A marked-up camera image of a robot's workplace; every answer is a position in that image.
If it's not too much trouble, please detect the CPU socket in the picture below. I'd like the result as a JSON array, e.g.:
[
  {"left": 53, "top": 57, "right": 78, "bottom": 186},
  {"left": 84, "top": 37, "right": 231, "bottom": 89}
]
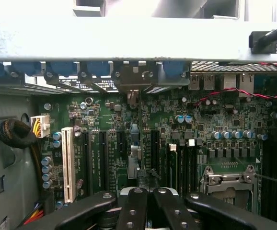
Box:
[{"left": 199, "top": 164, "right": 259, "bottom": 209}]

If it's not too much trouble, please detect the white expansion slot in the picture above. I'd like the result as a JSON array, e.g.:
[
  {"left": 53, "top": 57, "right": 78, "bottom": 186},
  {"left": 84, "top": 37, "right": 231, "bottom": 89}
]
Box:
[{"left": 61, "top": 126, "right": 77, "bottom": 204}]

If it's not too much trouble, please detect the green motherboard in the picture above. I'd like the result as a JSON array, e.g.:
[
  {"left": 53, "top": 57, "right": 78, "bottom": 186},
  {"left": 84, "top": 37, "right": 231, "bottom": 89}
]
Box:
[{"left": 29, "top": 92, "right": 277, "bottom": 230}]

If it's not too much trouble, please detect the white power connector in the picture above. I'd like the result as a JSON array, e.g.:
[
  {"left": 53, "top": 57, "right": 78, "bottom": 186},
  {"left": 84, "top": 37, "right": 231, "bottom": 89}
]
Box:
[{"left": 30, "top": 115, "right": 51, "bottom": 139}]

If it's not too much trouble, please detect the black PC case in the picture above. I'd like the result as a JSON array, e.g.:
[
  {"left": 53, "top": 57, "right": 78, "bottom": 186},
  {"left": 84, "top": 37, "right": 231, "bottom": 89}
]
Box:
[{"left": 0, "top": 0, "right": 277, "bottom": 230}]

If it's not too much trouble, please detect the yellow red wire bundle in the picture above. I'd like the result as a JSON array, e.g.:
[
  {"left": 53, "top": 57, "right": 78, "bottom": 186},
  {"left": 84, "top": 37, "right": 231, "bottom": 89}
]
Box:
[{"left": 21, "top": 201, "right": 45, "bottom": 227}]

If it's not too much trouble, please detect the black braided cable bundle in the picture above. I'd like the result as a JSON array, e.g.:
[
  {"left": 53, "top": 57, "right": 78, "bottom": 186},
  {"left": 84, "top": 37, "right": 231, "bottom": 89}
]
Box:
[{"left": 0, "top": 118, "right": 38, "bottom": 150}]

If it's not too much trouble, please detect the red black fan wire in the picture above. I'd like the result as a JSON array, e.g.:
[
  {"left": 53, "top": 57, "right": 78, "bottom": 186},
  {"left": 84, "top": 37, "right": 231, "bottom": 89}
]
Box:
[{"left": 193, "top": 61, "right": 277, "bottom": 107}]

